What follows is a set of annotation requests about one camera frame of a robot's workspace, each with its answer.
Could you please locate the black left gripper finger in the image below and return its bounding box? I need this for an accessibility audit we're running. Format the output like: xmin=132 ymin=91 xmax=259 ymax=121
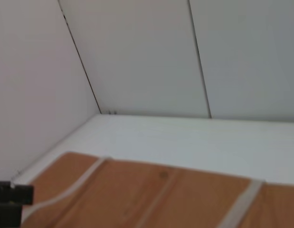
xmin=0 ymin=181 xmax=34 ymax=206
xmin=0 ymin=205 xmax=22 ymax=228

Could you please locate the white plastic packing strap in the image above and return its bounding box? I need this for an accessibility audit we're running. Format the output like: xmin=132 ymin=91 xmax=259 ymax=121
xmin=218 ymin=180 xmax=266 ymax=228
xmin=21 ymin=156 xmax=113 ymax=223

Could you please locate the brown cardboard box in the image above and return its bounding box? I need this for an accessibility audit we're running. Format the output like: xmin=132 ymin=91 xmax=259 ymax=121
xmin=21 ymin=151 xmax=294 ymax=228

